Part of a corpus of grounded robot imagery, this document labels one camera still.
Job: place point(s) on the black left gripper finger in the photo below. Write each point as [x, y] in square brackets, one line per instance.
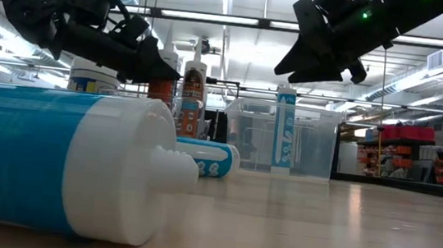
[153, 67]

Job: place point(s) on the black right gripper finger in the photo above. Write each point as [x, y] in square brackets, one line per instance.
[306, 58]
[321, 76]

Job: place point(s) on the orange sealant tube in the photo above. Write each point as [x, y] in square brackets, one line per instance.
[161, 90]
[192, 96]

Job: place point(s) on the blue silicone tube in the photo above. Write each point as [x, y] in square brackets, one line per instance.
[37, 154]
[214, 158]
[282, 138]

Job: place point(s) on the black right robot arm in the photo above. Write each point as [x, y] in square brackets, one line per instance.
[414, 12]

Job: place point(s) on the small black ceiling device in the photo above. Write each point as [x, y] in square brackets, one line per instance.
[205, 47]

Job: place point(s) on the frosted plastic container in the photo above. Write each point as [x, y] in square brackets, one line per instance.
[313, 150]

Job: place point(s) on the shelf with red bins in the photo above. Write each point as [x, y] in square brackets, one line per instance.
[406, 133]

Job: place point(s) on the black overhead frame bar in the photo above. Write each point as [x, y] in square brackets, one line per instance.
[265, 23]

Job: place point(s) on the black aluminium table frame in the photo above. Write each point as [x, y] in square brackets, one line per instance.
[404, 186]

